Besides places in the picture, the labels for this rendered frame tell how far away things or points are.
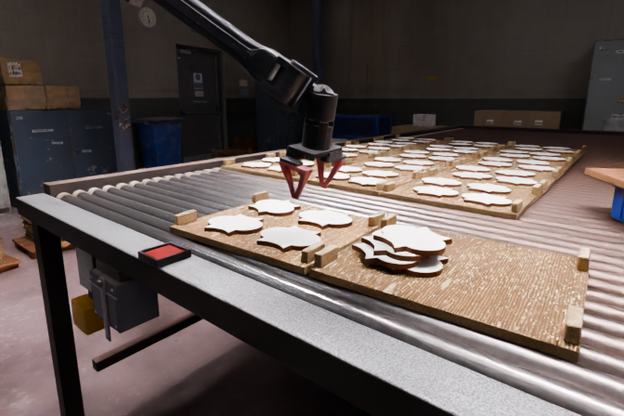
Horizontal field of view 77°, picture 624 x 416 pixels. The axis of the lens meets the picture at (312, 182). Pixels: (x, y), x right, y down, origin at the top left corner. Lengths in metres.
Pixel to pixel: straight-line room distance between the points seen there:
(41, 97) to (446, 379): 5.42
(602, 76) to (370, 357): 6.76
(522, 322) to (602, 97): 6.58
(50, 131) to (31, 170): 0.49
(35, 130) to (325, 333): 5.10
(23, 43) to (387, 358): 5.83
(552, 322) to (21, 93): 5.42
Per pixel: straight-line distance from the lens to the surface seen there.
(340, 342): 0.58
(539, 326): 0.65
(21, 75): 5.57
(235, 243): 0.87
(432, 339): 0.60
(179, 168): 1.82
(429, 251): 0.73
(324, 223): 0.95
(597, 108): 7.14
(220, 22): 0.78
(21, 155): 5.47
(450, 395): 0.52
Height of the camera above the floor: 1.24
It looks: 12 degrees down
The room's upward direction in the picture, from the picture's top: straight up
